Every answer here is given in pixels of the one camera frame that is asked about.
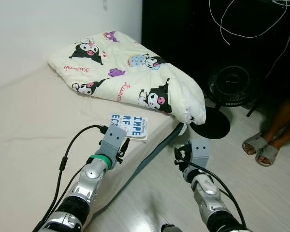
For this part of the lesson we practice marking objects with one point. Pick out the white book with blue letters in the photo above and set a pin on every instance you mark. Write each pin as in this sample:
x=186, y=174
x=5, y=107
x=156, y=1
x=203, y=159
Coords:
x=130, y=126

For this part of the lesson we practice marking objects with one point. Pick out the cream cartoon print blanket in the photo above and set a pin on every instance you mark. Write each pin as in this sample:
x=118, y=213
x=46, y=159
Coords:
x=135, y=77

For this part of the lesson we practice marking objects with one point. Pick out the grey slipper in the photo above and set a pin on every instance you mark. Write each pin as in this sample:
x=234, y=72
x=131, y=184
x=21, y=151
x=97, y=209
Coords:
x=267, y=155
x=255, y=143

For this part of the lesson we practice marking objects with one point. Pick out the grey robot right leg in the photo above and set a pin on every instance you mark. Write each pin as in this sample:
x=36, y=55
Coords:
x=168, y=228

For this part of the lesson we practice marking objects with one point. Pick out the black standing fan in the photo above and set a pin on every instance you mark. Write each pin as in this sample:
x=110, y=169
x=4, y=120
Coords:
x=229, y=84

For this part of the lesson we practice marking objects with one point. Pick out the bed with cream sheet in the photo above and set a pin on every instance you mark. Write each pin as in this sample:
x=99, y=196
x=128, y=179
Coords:
x=34, y=116

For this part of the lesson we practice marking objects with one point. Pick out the person bare leg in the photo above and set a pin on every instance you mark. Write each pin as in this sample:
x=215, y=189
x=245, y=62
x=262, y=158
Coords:
x=282, y=113
x=289, y=133

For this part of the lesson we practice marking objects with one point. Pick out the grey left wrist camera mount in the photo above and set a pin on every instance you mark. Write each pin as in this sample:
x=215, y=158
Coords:
x=113, y=140

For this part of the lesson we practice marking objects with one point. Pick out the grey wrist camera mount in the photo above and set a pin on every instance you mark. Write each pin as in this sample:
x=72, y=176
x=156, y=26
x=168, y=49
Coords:
x=200, y=152
x=113, y=140

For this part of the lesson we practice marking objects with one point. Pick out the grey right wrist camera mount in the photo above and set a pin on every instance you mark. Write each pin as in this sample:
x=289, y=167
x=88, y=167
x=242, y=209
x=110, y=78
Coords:
x=200, y=152

